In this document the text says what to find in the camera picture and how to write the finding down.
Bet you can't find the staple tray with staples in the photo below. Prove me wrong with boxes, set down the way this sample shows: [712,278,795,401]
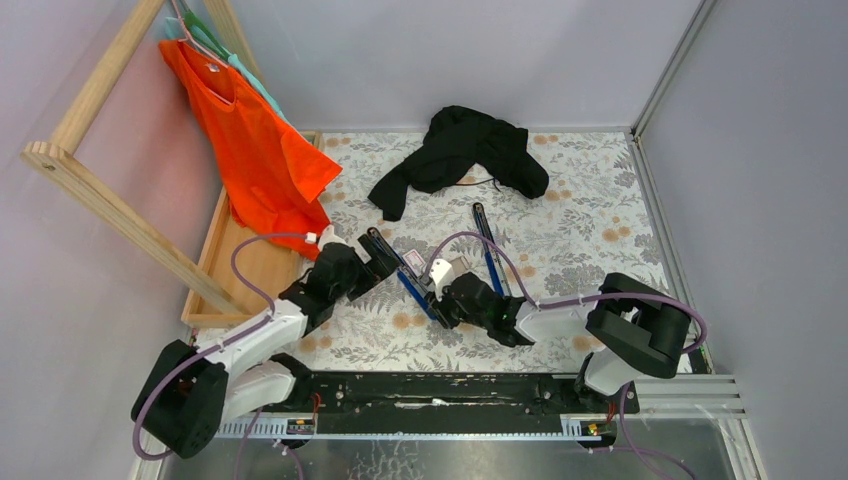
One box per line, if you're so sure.
[451,257,470,272]

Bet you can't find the blue stapler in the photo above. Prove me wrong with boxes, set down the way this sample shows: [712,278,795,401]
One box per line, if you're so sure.
[367,227,438,321]
[472,202,512,296]

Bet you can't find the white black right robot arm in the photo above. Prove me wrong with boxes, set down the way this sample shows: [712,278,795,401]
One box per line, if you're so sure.
[427,271,694,412]

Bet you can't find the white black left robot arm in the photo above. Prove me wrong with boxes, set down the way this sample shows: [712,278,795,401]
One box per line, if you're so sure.
[130,227,401,461]

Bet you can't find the wooden tray base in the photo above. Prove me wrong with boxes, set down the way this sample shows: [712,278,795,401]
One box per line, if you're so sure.
[181,189,304,328]

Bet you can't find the orange t-shirt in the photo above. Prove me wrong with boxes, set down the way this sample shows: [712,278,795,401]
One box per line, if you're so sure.
[159,40,342,260]

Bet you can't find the black crumpled garment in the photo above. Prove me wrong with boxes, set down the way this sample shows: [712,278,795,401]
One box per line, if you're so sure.
[368,106,549,222]

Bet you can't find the floral tablecloth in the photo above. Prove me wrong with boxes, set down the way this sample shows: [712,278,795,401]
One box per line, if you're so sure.
[285,132,668,372]

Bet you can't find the pink clothes hanger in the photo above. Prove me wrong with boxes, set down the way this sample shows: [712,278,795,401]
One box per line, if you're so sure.
[171,1,237,112]

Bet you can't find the teal hanging garment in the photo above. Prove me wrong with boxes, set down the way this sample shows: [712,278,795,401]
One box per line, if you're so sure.
[164,10,289,123]

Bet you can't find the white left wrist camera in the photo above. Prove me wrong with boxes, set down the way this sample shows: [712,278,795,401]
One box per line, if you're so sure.
[316,224,347,251]

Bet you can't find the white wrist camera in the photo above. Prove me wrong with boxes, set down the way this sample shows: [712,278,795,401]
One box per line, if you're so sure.
[429,259,456,295]
[316,224,347,251]

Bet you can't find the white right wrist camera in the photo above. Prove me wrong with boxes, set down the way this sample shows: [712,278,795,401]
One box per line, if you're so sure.
[429,259,456,295]

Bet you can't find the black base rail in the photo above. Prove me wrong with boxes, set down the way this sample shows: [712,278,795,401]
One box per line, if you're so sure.
[265,371,640,436]

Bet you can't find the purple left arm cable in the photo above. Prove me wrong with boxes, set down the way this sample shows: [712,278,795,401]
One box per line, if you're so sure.
[131,232,319,462]

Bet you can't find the wooden clothes rack frame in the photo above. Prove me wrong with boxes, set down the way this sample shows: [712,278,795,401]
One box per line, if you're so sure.
[19,0,266,318]

